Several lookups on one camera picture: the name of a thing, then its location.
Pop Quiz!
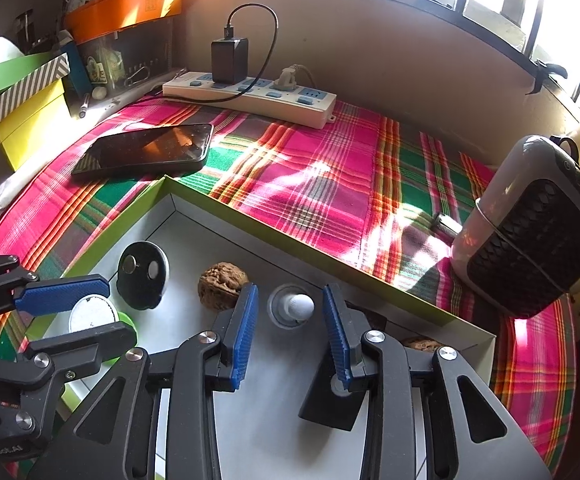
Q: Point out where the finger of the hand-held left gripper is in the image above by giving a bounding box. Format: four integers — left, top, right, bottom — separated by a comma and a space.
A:
0, 255, 111, 323
0, 322, 138, 435

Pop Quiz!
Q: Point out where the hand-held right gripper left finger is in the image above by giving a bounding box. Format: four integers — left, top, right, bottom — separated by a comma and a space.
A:
30, 282, 261, 480

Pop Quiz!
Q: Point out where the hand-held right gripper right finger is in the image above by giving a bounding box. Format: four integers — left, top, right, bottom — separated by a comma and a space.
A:
322, 282, 553, 480

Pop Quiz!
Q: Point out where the white disc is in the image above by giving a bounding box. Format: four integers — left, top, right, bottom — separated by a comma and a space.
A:
67, 295, 138, 361

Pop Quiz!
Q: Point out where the brown walnut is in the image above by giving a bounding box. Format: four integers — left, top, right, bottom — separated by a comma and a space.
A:
197, 261, 249, 308
401, 336, 446, 353

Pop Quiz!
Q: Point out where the white ball mount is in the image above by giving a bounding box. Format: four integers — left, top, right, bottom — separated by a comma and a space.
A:
267, 282, 317, 330

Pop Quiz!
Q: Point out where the black oval magnet holder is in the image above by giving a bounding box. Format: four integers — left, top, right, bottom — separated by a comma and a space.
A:
116, 241, 171, 311

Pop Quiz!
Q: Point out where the green white cardboard box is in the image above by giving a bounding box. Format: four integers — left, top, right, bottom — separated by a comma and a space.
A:
20, 175, 498, 480

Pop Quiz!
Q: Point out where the small silver metal piece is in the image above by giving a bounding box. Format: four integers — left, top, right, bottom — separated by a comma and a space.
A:
432, 212, 463, 236

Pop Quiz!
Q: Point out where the pink green plaid tablecloth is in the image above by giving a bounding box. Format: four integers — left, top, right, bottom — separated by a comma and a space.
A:
0, 92, 578, 480

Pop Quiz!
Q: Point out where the black smartphone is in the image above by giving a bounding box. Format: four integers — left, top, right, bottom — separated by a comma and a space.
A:
71, 122, 215, 180

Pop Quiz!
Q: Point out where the yellow box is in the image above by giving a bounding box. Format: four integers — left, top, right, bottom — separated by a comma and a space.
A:
0, 80, 68, 172

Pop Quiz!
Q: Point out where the grey white striped box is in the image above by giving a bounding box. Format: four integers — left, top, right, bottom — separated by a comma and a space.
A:
0, 54, 70, 151

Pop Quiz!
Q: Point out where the small grey black heater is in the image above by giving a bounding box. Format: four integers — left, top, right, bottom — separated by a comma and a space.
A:
451, 134, 580, 318

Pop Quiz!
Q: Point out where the silver carabiner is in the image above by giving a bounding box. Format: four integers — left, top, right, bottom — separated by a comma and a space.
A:
124, 66, 151, 87

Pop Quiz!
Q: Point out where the white power strip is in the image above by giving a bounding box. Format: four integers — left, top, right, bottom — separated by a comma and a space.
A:
162, 71, 337, 129

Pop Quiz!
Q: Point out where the blue carton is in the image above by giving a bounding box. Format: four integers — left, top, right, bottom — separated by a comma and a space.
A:
57, 30, 88, 98

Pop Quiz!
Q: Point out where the clear storage container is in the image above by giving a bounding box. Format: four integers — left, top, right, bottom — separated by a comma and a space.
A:
72, 15, 175, 96

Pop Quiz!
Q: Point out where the white plug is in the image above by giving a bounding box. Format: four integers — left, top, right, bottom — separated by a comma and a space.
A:
276, 64, 315, 93

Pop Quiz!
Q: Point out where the black charger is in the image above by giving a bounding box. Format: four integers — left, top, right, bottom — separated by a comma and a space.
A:
211, 37, 249, 86

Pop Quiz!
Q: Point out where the orange box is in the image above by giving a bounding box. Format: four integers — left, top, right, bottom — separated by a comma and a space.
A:
64, 0, 183, 43

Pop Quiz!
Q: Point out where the black charger cable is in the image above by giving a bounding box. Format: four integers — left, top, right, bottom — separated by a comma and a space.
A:
225, 3, 279, 96

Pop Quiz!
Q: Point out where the black window strap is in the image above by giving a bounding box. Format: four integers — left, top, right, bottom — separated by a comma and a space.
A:
527, 57, 568, 96

